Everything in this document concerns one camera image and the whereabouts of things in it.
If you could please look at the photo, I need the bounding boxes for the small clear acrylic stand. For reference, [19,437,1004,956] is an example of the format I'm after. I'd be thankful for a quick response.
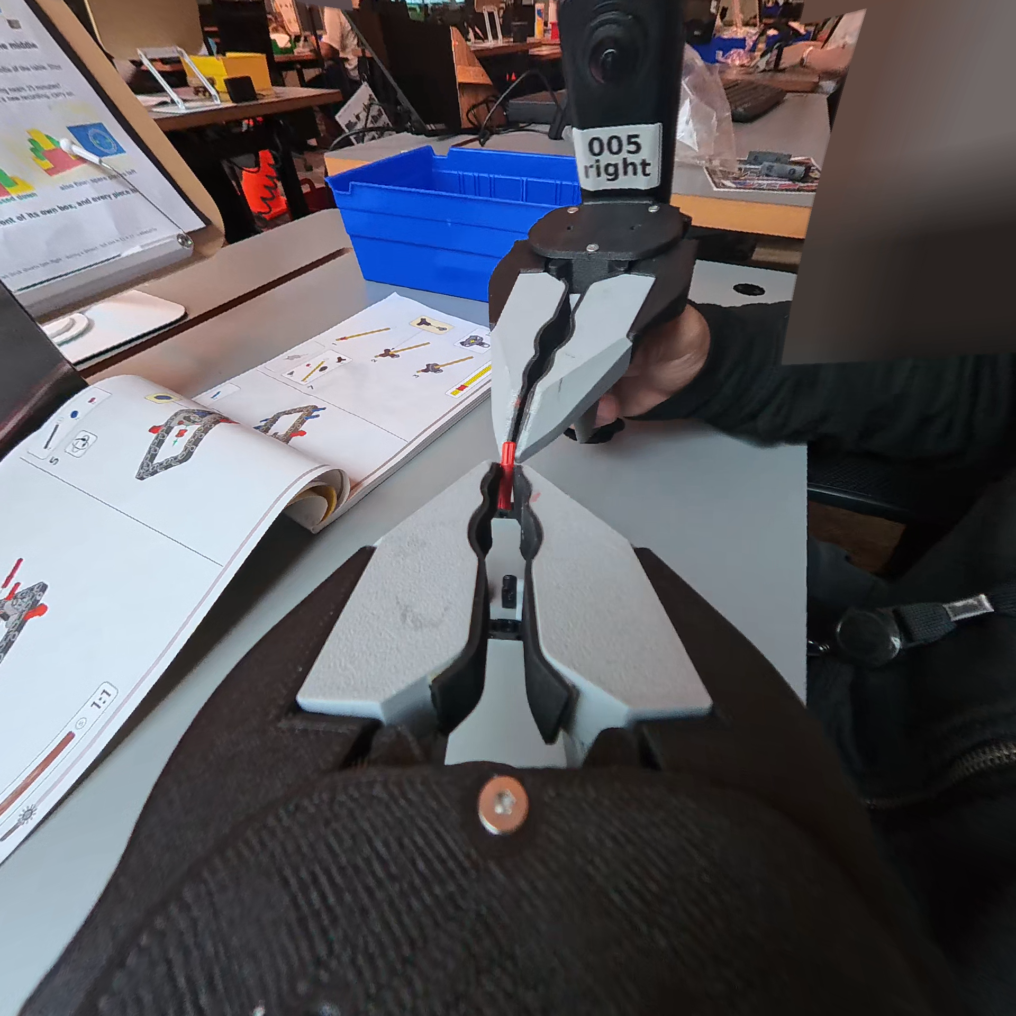
[137,46,222,111]

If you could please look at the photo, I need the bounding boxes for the orange printed cloth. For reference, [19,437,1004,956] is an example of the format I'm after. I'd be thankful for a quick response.
[240,149,280,225]

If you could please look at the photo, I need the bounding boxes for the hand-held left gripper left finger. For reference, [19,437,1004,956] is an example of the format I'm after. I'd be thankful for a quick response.
[297,460,493,738]

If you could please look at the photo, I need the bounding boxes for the person's right forearm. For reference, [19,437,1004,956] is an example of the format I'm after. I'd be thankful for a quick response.
[635,298,1016,487]

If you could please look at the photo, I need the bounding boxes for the person's right hand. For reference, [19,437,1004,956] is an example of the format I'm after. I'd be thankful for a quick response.
[594,305,712,425]

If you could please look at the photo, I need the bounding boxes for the black strap with snap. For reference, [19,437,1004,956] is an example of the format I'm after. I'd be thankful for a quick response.
[808,593,998,669]

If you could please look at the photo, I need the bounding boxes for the white stand base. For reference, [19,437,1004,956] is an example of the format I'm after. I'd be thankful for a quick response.
[38,288,188,368]

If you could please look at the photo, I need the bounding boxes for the yellow box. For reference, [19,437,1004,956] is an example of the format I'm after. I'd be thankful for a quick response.
[185,52,268,103]

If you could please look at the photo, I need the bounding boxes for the lego instruction booklet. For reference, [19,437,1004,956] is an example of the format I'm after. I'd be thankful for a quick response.
[0,291,498,866]

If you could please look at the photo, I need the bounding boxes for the black lego frame assembly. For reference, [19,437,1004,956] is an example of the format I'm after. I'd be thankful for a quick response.
[488,573,525,640]

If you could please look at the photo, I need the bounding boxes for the blue plastic bin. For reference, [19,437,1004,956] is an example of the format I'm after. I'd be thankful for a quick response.
[326,144,586,303]

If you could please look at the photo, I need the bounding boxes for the wooden workbench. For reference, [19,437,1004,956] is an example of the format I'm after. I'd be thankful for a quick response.
[135,84,344,134]

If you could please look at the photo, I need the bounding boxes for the black keyboard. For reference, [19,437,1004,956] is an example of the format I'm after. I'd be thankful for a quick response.
[721,78,788,125]

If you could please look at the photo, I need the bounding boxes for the printed mat with grey parts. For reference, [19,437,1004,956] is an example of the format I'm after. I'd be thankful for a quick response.
[709,149,820,193]

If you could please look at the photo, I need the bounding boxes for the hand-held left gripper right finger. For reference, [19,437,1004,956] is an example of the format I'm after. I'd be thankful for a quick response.
[514,467,714,745]

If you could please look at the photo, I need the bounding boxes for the instruction sign in acrylic holder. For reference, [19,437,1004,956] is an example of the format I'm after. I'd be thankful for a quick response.
[0,0,231,296]

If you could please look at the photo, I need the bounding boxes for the clear plastic bag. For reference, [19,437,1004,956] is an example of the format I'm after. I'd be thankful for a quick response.
[678,38,741,171]

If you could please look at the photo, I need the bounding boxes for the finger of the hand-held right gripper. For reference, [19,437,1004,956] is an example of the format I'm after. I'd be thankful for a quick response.
[489,270,573,465]
[513,273,657,465]

